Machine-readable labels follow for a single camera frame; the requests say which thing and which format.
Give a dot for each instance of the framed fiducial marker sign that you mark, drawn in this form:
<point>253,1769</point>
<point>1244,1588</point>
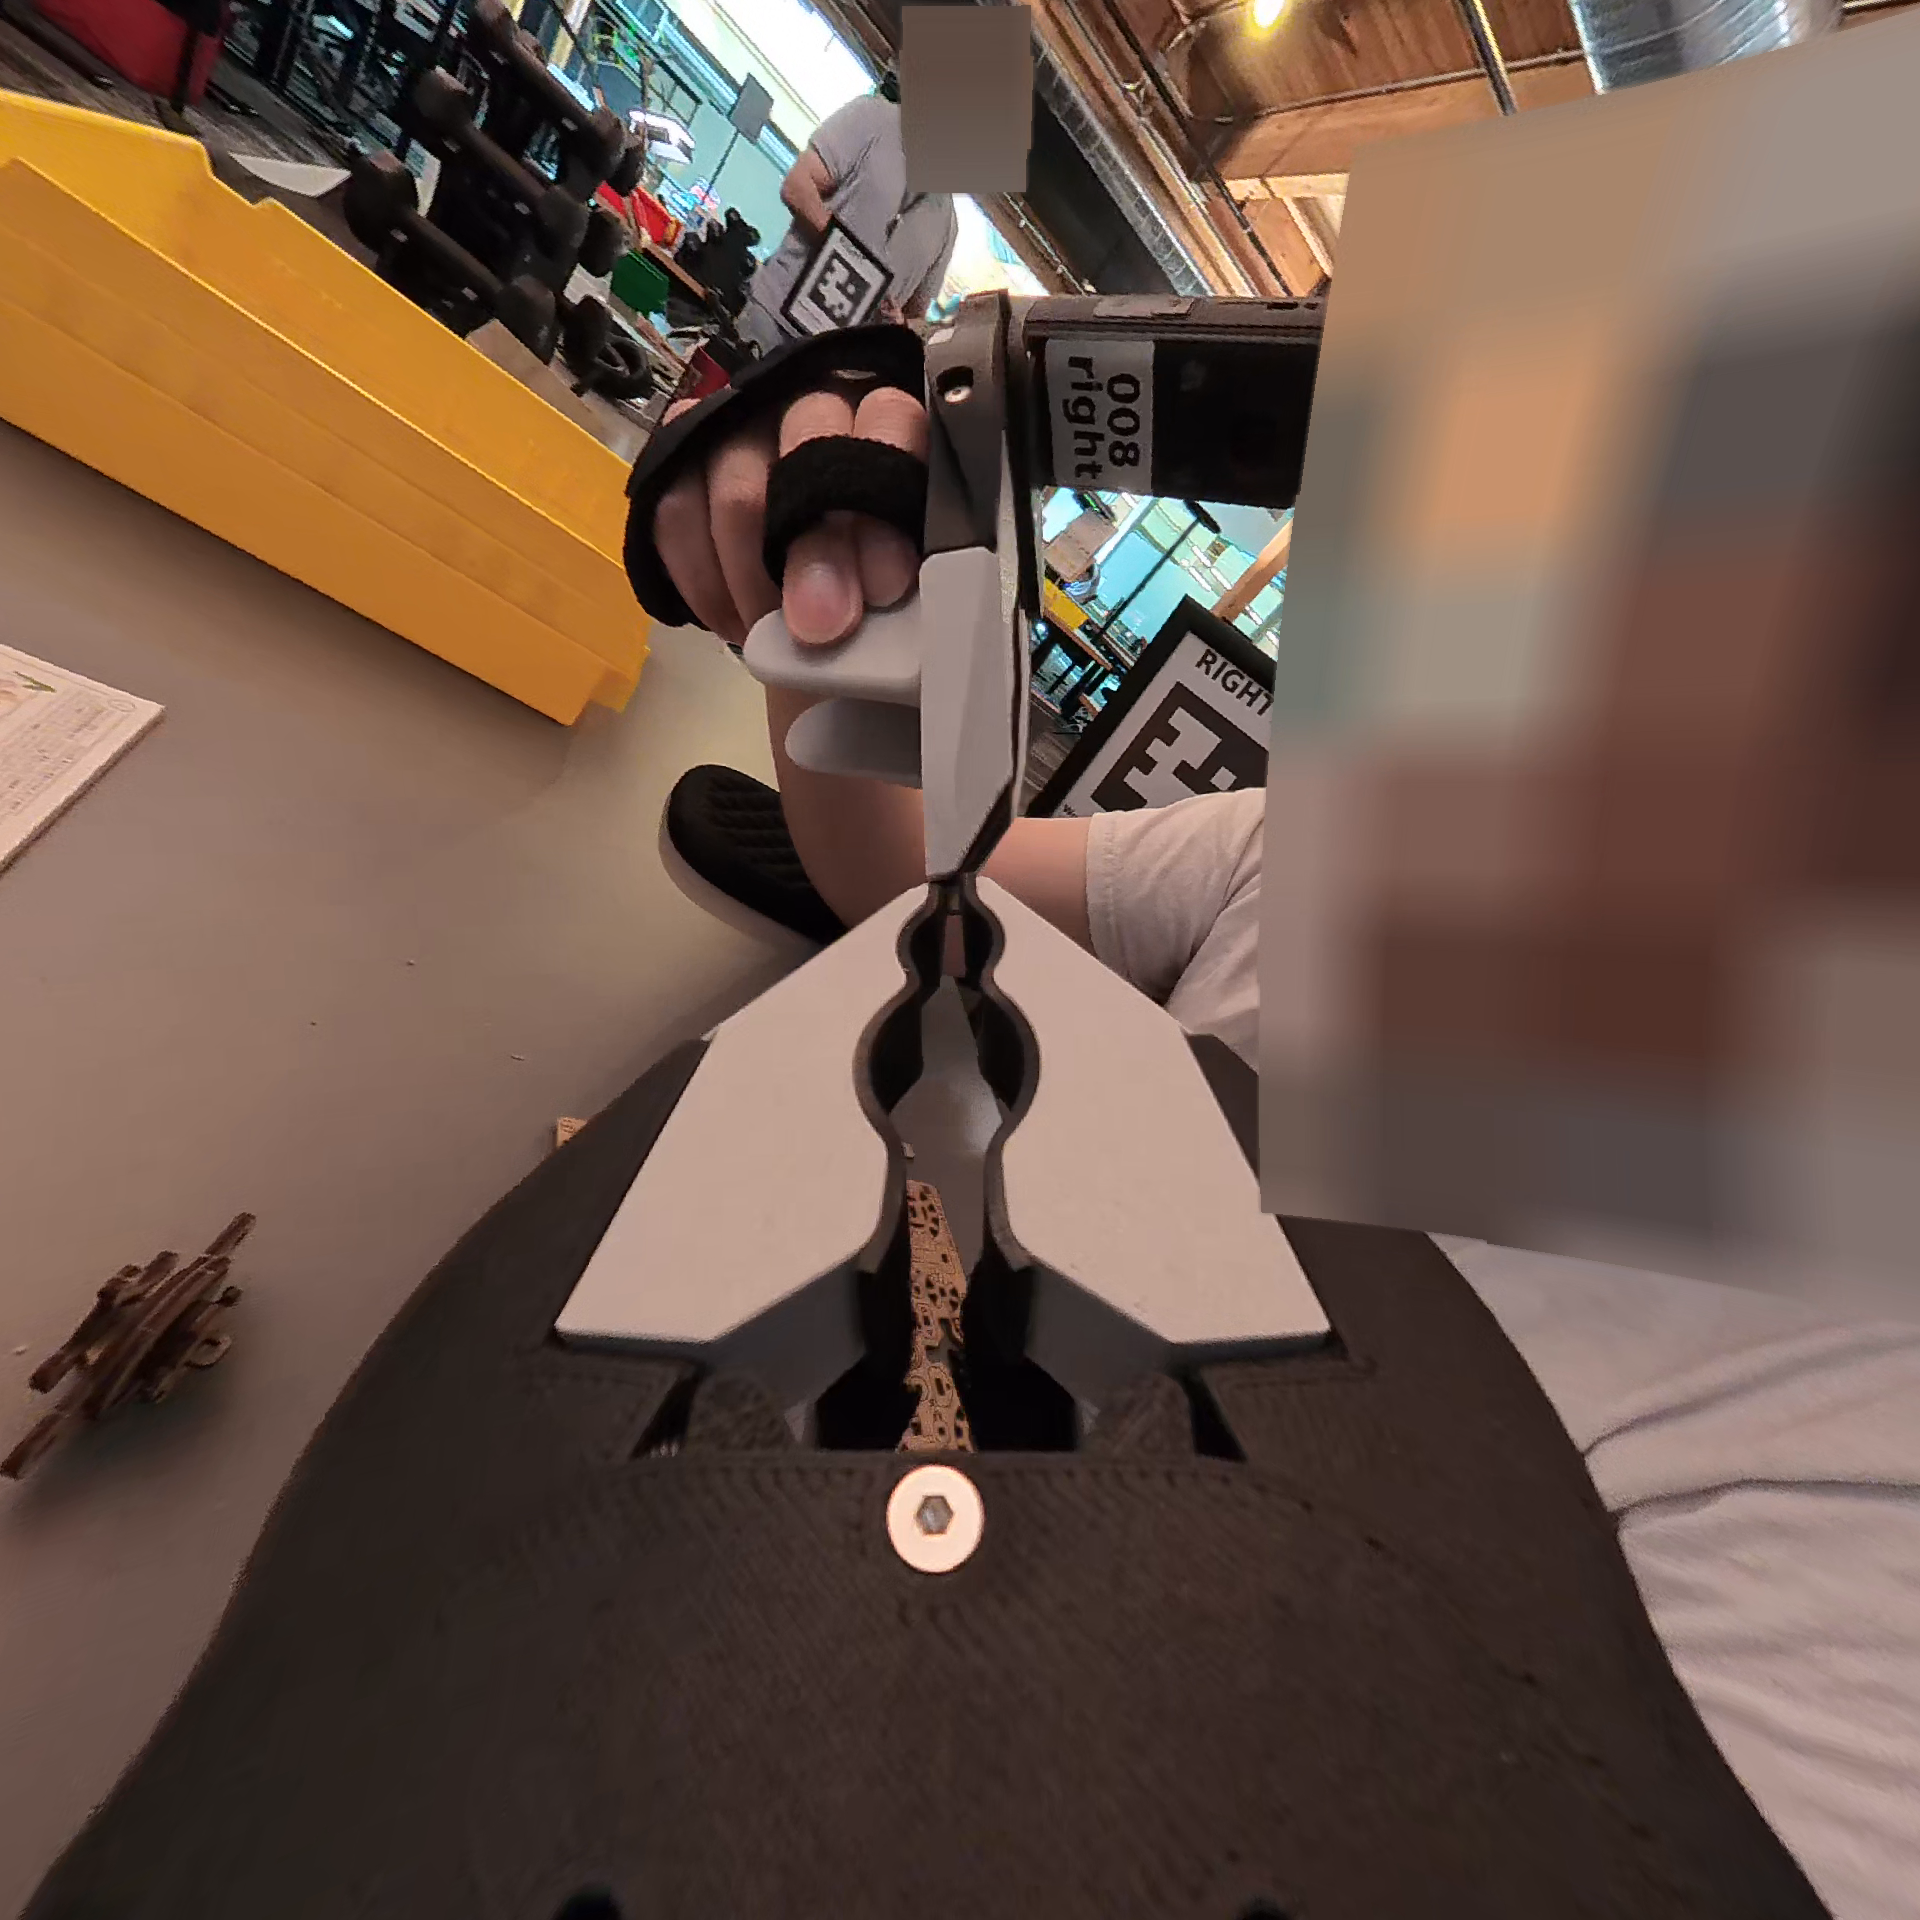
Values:
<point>1185,734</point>

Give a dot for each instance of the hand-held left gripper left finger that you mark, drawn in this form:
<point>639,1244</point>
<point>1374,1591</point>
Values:
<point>734,1172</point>

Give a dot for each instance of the green crate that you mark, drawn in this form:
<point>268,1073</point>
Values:
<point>642,282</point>

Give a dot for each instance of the laser-cut wooden parts sheet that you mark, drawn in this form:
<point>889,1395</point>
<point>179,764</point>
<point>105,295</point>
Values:
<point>934,1319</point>

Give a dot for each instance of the paper instruction booklet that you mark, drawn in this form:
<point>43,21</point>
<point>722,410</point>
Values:
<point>60,750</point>

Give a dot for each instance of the yellow plastic bin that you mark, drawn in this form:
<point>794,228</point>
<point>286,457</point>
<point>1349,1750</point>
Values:
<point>594,669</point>
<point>451,556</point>
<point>225,254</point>

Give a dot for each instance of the person's right forearm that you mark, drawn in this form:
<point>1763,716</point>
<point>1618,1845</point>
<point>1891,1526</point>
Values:
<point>841,841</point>

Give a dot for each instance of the assembled wooden gear model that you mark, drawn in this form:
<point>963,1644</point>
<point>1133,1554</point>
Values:
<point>143,1337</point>

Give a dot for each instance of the red container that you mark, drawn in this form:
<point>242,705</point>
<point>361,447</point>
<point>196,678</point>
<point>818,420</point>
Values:
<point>137,38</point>

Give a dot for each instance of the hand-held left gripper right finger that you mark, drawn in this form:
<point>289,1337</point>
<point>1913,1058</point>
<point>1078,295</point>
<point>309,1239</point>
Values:
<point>1156,1172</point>

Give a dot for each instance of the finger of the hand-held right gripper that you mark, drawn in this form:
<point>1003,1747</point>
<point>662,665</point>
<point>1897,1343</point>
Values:
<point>1018,676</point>
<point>962,676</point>

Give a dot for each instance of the black dumbbell rack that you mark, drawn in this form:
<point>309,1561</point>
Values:
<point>482,196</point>

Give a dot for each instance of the person's right hand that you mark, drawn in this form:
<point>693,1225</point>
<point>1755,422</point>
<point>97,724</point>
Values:
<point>734,525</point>

